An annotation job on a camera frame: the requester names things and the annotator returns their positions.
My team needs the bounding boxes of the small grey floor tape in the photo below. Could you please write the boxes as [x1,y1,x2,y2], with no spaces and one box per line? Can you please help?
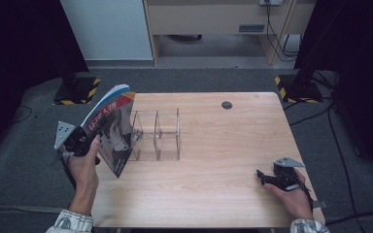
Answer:
[312,199,329,210]

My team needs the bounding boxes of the thin black floor cable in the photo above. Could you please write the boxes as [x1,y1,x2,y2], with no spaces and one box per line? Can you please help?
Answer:
[11,104,34,124]

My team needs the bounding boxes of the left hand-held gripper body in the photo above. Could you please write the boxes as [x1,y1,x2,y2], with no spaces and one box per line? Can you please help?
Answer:
[53,120,100,158]

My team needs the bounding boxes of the person's right hand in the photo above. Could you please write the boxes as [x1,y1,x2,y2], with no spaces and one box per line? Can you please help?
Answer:
[264,169,314,222]

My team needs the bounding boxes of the clear acrylic file organizer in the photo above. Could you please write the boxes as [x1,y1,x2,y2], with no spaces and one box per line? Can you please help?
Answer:
[127,107,181,162]

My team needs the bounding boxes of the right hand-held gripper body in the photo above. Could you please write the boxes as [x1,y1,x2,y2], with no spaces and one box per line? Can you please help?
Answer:
[271,156,307,192]

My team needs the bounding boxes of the magazine with portrait cover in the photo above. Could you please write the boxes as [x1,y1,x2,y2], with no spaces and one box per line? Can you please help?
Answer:
[80,83,137,179]

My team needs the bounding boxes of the striped black stand base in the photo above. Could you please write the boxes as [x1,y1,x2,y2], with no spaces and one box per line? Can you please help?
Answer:
[274,74,323,105]
[52,76,102,106]

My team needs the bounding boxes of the white power strip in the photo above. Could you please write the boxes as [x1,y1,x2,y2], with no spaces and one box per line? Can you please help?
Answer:
[258,0,285,7]

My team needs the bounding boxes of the left hand-held gripper cable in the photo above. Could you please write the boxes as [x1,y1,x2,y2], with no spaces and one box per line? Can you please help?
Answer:
[58,150,78,191]

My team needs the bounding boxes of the light wooden desk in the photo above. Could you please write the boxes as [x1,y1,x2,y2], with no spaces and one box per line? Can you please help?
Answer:
[142,0,317,66]

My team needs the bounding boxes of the person's left hand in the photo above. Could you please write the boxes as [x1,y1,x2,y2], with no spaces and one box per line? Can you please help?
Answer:
[62,135,102,196]

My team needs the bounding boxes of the black floor cable bundle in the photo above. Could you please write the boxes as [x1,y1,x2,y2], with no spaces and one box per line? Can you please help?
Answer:
[283,69,340,127]

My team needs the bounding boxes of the black hanging cables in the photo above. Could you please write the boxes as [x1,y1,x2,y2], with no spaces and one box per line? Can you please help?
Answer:
[264,0,301,63]

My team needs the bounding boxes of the black curtain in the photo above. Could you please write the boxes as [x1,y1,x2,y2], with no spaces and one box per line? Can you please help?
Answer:
[0,0,90,163]
[293,0,373,186]

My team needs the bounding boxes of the white cabinet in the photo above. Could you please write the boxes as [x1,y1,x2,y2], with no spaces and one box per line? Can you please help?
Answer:
[59,0,154,62]

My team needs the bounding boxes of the long black floor cable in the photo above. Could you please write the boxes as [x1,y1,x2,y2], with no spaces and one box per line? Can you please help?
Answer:
[325,103,358,225]

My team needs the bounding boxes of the hand-held gripper cable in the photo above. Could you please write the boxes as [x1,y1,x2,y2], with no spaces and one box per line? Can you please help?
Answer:
[58,150,78,191]
[290,176,316,212]

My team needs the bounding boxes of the right hand-held gripper cable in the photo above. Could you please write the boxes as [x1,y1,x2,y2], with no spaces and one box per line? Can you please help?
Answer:
[290,176,316,212]

